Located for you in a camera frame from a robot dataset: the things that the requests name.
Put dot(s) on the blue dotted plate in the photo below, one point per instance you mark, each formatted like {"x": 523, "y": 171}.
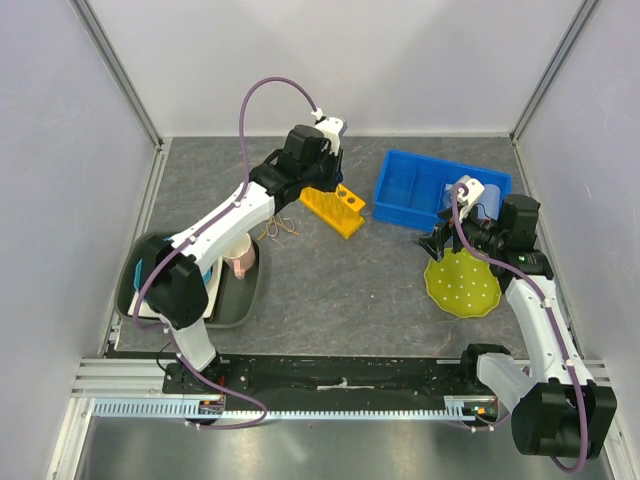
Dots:
{"x": 137, "y": 282}

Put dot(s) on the yellow test tube rack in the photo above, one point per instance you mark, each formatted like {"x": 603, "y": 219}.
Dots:
{"x": 341, "y": 209}

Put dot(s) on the blue plastic bin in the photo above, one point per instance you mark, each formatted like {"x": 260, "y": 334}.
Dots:
{"x": 410, "y": 190}

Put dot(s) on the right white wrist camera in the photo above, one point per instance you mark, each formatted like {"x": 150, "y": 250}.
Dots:
{"x": 466, "y": 192}

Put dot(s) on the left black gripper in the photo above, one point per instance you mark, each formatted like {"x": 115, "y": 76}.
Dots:
{"x": 336, "y": 175}

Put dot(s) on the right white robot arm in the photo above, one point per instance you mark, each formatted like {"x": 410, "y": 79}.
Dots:
{"x": 556, "y": 407}

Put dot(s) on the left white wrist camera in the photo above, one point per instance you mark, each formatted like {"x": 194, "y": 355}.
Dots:
{"x": 332, "y": 128}

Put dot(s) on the dark green tray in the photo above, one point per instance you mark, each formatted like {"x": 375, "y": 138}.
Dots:
{"x": 235, "y": 296}

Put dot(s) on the green dotted plate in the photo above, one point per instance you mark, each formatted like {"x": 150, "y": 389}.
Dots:
{"x": 462, "y": 285}

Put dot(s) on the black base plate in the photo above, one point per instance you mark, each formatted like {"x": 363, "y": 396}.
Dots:
{"x": 346, "y": 382}

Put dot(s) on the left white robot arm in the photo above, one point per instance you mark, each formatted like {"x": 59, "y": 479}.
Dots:
{"x": 172, "y": 269}

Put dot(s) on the plastic wash bottle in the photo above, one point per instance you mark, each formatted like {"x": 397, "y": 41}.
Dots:
{"x": 489, "y": 202}

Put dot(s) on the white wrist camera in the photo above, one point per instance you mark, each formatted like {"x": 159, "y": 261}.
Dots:
{"x": 332, "y": 128}
{"x": 466, "y": 192}

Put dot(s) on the slotted cable duct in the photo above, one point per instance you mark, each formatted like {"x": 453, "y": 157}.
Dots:
{"x": 453, "y": 410}

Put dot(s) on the pink small cup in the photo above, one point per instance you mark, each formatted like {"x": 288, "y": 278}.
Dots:
{"x": 241, "y": 256}

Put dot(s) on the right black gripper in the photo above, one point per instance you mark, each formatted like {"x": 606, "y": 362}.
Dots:
{"x": 435, "y": 243}

